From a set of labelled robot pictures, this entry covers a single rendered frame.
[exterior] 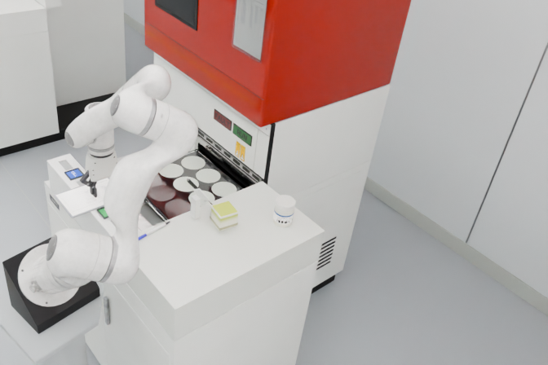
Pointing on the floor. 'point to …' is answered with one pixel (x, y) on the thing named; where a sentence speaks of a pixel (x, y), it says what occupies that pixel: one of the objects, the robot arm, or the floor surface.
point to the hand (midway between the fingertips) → (103, 188)
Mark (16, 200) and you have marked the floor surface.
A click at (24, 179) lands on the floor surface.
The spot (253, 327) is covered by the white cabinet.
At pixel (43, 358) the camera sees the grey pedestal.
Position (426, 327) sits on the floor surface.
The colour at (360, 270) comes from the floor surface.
